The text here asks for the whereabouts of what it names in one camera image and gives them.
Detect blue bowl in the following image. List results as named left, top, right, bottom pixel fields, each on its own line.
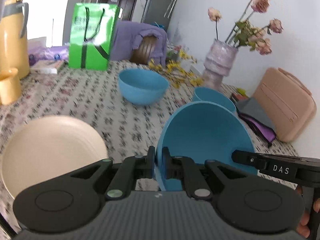
left=118, top=68, right=169, bottom=106
left=155, top=101, right=258, bottom=191
left=193, top=87, right=236, bottom=113

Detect beige plate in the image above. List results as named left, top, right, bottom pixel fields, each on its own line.
left=1, top=115, right=108, bottom=198

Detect right hand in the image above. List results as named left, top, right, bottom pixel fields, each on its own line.
left=296, top=198, right=320, bottom=238

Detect pink small suitcase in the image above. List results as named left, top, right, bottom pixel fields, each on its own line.
left=253, top=68, right=317, bottom=142

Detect calligraphy print tablecloth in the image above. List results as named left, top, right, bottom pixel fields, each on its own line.
left=0, top=59, right=299, bottom=235

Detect grey purple folded cloth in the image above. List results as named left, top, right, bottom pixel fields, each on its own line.
left=230, top=93, right=276, bottom=147

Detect yellow flower branch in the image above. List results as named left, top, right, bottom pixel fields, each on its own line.
left=148, top=46, right=204, bottom=88

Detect purple textured vase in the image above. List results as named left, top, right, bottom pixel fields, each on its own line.
left=202, top=39, right=238, bottom=90

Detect chair with purple blanket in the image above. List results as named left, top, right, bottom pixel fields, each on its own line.
left=110, top=21, right=168, bottom=66

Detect small white box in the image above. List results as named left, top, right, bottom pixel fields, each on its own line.
left=30, top=60, right=65, bottom=75

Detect purple tissue pack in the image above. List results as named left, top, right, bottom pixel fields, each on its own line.
left=28, top=46, right=69, bottom=66

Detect yellow mug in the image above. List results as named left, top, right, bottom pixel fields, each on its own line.
left=0, top=68, right=22, bottom=105

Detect green paper bag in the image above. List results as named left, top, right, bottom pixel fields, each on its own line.
left=69, top=3, right=120, bottom=71

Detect dried pink roses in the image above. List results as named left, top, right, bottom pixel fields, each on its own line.
left=208, top=0, right=283, bottom=56

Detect grey refrigerator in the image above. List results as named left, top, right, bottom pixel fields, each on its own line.
left=141, top=0, right=177, bottom=31

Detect yellow thermos jug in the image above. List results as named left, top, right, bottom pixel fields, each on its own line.
left=1, top=0, right=30, bottom=79

